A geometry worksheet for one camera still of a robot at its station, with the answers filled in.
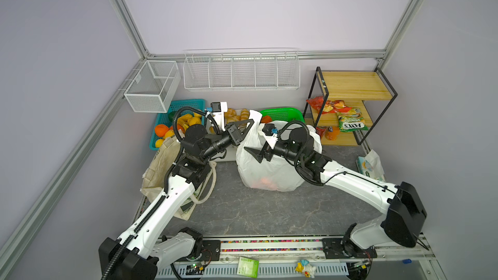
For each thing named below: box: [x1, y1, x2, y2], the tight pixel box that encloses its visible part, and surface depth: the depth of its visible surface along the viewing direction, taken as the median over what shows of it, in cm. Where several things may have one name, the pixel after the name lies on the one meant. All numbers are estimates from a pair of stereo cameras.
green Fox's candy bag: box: [338, 108, 369, 133], surface depth 92 cm
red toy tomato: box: [260, 178, 275, 188], surface depth 84 cm
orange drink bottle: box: [325, 125, 340, 141], surface depth 104 cm
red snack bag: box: [306, 95, 353, 115], surface depth 89 cm
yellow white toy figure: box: [295, 259, 317, 279], surface depth 69 cm
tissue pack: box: [355, 149, 386, 182], surface depth 91 cm
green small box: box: [236, 256, 261, 279], surface depth 70 cm
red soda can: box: [315, 125, 327, 140], surface depth 101 cm
